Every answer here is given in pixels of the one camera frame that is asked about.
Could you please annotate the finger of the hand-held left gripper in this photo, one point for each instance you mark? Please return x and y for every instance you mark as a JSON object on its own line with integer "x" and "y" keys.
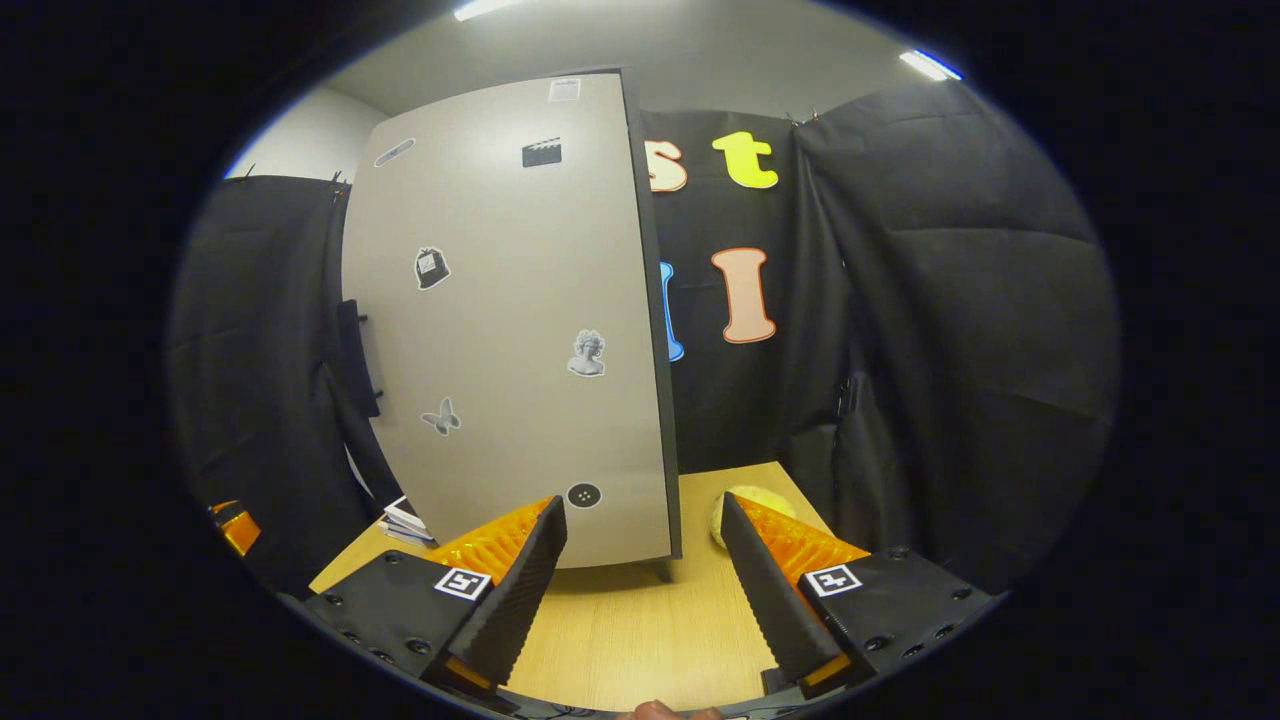
{"x": 238, "y": 528}

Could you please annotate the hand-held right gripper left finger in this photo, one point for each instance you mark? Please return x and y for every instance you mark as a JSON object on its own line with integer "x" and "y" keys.
{"x": 520, "y": 590}

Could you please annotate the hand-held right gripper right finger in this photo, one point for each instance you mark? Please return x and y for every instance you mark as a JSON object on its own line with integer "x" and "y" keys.
{"x": 770, "y": 600}

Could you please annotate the yellow plush ball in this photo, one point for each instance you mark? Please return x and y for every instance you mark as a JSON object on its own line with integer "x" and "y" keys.
{"x": 748, "y": 500}

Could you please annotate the white paperback book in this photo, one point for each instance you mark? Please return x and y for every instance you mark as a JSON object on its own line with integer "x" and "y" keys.
{"x": 405, "y": 535}

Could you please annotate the white book dark cover photo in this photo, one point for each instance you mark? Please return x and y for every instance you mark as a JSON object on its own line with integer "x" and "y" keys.
{"x": 408, "y": 512}

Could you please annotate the black backdrop cloth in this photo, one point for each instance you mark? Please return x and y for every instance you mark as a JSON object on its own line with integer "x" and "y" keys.
{"x": 950, "y": 330}

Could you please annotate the small metal clip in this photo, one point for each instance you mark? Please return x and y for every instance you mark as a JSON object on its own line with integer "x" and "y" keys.
{"x": 802, "y": 117}
{"x": 340, "y": 180}

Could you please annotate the narrow ceiling light strip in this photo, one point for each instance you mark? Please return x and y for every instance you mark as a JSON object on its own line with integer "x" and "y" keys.
{"x": 930, "y": 65}

